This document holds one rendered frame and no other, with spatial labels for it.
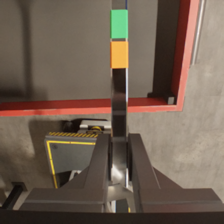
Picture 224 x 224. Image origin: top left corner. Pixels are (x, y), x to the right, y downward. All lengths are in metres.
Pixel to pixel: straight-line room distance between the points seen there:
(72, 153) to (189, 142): 1.06
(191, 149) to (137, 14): 1.54
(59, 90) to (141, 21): 0.20
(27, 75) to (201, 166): 1.82
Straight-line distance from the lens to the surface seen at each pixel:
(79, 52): 0.31
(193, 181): 2.08
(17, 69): 0.36
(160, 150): 1.64
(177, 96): 0.30
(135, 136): 0.15
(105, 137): 0.15
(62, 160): 1.30
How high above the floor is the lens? 1.21
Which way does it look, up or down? 63 degrees down
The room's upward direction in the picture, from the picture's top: 177 degrees counter-clockwise
